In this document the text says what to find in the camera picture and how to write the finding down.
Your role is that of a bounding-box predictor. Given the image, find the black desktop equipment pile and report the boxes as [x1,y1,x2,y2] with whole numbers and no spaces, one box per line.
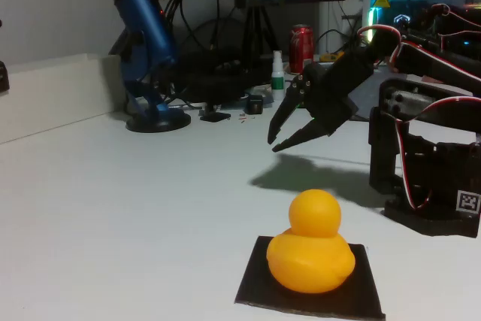
[161,48,275,106]

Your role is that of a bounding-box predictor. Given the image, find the black-white fiducial tag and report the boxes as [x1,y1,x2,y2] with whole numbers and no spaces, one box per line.
[456,189,481,213]

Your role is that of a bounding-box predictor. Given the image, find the black robot arm red-white wires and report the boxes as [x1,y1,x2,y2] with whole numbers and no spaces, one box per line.
[358,26,481,239]

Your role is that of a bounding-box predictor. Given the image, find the black tripod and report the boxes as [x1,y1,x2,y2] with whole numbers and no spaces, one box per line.
[240,5,281,59]

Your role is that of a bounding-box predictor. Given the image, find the small black cube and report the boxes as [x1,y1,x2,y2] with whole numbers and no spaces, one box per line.
[246,94,264,115]

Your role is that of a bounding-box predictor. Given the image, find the yellow rubber duck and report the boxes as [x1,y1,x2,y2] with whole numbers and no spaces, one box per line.
[265,188,356,295]

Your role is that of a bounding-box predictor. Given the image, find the red cola can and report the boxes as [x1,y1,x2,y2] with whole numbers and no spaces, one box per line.
[288,23,315,74]

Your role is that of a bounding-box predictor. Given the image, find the grey flat pouch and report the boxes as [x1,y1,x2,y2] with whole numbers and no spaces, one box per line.
[246,86,274,107]

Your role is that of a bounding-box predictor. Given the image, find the black square mat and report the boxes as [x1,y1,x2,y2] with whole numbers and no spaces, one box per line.
[234,235,387,321]

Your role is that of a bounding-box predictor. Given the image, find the white raised ledge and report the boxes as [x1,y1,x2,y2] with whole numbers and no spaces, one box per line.
[0,53,129,145]

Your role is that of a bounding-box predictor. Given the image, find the grey flat tablet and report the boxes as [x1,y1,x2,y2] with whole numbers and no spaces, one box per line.
[349,72,381,123]

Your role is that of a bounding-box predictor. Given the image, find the blue desktop microphone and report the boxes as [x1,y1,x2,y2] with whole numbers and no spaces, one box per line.
[107,0,192,134]

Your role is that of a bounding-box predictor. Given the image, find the black hanging cable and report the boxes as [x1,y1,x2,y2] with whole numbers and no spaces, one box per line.
[208,0,222,51]

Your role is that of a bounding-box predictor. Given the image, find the black oblong case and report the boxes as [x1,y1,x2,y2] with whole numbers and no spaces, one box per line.
[0,61,11,92]

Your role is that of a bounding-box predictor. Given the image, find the white spray bottle green label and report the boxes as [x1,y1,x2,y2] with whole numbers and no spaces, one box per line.
[271,50,286,102]

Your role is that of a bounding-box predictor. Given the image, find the glass-sided computer case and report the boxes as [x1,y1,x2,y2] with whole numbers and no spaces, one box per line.
[362,0,481,55]

